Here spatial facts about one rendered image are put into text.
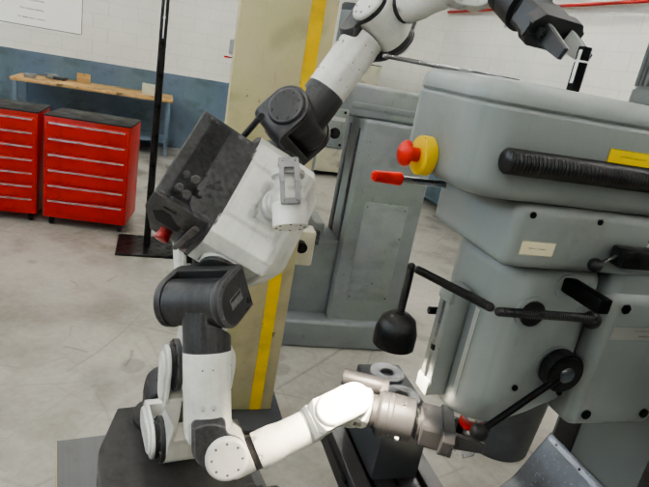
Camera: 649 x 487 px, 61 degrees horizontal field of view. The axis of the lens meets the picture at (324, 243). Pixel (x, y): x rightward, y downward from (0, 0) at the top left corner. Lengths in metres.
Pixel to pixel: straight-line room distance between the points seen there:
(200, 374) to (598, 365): 0.69
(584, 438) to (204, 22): 8.99
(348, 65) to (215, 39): 8.61
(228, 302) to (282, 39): 1.68
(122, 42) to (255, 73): 7.35
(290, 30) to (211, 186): 1.54
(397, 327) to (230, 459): 0.39
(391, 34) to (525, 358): 0.71
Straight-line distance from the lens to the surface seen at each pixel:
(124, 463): 1.99
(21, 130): 5.56
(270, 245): 1.09
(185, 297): 1.05
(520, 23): 1.01
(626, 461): 1.41
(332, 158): 9.48
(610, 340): 1.05
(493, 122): 0.78
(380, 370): 1.48
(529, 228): 0.86
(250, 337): 2.91
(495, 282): 0.93
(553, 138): 0.82
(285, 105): 1.17
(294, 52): 2.55
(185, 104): 9.84
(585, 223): 0.91
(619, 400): 1.15
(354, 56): 1.24
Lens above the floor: 1.87
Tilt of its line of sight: 18 degrees down
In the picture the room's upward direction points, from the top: 10 degrees clockwise
